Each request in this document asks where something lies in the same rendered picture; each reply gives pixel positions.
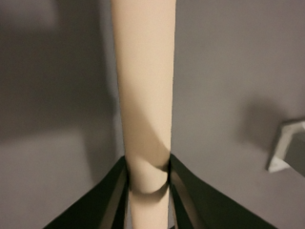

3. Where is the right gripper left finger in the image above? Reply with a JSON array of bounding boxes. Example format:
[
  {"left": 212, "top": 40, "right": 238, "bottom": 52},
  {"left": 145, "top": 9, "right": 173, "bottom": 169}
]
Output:
[{"left": 43, "top": 156, "right": 129, "bottom": 229}]

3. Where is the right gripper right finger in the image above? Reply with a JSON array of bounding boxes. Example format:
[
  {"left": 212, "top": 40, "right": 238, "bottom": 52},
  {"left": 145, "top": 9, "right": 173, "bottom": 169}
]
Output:
[{"left": 169, "top": 154, "right": 278, "bottom": 229}]

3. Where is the long beige rail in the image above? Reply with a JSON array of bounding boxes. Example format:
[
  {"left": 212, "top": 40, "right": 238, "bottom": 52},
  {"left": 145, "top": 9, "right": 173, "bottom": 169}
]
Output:
[{"left": 111, "top": 0, "right": 175, "bottom": 229}]

